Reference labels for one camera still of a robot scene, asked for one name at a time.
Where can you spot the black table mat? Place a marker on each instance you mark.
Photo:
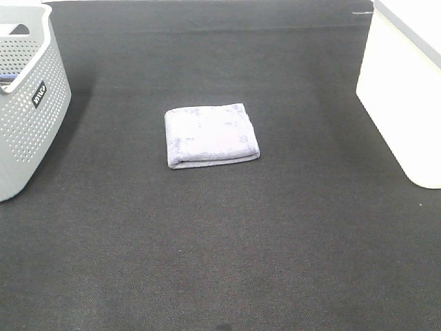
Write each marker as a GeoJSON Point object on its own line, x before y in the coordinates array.
{"type": "Point", "coordinates": [322, 232]}

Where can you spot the grey perforated laundry basket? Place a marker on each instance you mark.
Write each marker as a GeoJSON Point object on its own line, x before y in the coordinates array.
{"type": "Point", "coordinates": [35, 93]}

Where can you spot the lavender towel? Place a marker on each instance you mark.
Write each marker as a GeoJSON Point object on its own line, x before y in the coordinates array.
{"type": "Point", "coordinates": [201, 136]}

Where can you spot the white storage bin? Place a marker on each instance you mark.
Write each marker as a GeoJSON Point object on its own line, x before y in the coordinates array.
{"type": "Point", "coordinates": [399, 84]}

